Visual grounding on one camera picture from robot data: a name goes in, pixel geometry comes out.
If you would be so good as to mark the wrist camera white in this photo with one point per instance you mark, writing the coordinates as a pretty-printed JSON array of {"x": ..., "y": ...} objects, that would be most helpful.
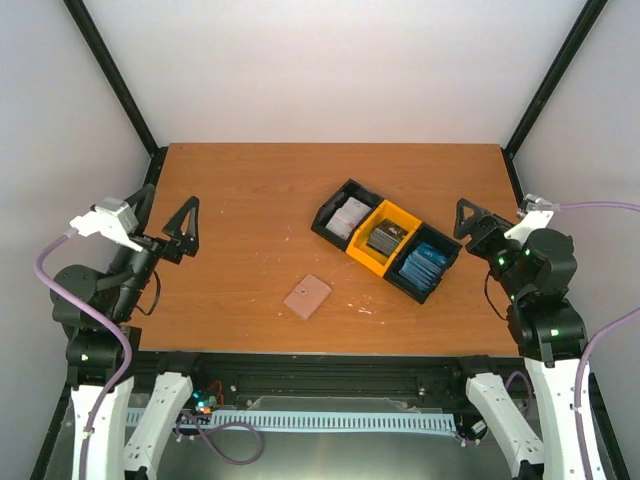
[
  {"x": 534, "y": 213},
  {"x": 113, "y": 219}
]

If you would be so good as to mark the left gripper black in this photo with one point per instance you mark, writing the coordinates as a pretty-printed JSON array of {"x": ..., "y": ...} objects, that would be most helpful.
[{"x": 172, "y": 248}]

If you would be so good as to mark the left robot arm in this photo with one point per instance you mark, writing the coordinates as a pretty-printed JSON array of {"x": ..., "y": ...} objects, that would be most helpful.
[{"x": 94, "y": 309}]

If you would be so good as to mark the pink card holder wallet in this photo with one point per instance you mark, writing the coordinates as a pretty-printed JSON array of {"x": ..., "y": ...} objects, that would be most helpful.
[{"x": 307, "y": 296}]

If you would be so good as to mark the grey connector plug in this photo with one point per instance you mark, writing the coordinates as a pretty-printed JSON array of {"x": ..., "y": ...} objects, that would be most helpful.
[{"x": 479, "y": 429}]

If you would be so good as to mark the white card stack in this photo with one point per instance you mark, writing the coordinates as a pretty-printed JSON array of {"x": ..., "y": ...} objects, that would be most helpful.
[{"x": 347, "y": 217}]

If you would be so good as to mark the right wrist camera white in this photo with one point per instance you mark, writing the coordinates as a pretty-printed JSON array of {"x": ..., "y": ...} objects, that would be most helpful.
[{"x": 534, "y": 213}]

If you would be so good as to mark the yellow bin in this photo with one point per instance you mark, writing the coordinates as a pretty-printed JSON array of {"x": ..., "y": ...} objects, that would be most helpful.
[{"x": 374, "y": 261}]

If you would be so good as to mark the small electronics board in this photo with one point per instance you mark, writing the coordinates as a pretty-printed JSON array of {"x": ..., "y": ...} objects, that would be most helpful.
[{"x": 206, "y": 403}]

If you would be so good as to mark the dark card stack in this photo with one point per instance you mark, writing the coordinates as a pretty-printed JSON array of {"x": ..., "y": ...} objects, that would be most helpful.
[{"x": 386, "y": 237}]

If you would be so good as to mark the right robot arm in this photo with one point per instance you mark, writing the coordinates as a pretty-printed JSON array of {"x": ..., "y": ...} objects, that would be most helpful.
[{"x": 534, "y": 265}]

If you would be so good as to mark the right black frame post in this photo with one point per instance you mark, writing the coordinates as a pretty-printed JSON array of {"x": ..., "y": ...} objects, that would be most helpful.
[{"x": 580, "y": 29}]

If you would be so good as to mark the left black frame post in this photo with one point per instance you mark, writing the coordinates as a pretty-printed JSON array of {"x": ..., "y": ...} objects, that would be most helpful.
[{"x": 88, "y": 29}]

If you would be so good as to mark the black frame post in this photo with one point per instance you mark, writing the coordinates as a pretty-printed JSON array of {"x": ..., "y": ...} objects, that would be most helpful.
[
  {"x": 580, "y": 29},
  {"x": 88, "y": 29}
]

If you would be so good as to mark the black aluminium rail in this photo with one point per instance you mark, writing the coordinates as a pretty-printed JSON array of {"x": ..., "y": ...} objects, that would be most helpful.
[{"x": 422, "y": 381}]

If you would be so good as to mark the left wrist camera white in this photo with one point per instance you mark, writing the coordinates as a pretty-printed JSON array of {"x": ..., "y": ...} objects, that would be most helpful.
[{"x": 113, "y": 219}]

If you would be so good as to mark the blue card stack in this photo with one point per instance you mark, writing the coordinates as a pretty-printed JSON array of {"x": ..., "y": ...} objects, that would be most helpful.
[{"x": 423, "y": 267}]

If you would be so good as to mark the black bin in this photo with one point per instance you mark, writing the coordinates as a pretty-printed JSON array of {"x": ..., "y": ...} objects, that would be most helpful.
[
  {"x": 425, "y": 234},
  {"x": 349, "y": 189}
]

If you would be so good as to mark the black bin left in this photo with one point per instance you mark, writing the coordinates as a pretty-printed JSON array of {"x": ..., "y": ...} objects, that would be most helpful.
[{"x": 349, "y": 189}]

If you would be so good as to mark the black bin right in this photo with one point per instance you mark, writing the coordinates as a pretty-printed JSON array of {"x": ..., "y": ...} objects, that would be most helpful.
[{"x": 425, "y": 234}]

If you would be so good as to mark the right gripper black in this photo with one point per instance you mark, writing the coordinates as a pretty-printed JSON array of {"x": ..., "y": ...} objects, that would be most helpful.
[{"x": 492, "y": 223}]

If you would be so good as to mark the light blue cable duct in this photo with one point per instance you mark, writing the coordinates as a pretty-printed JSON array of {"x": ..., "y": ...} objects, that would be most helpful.
[{"x": 333, "y": 422}]

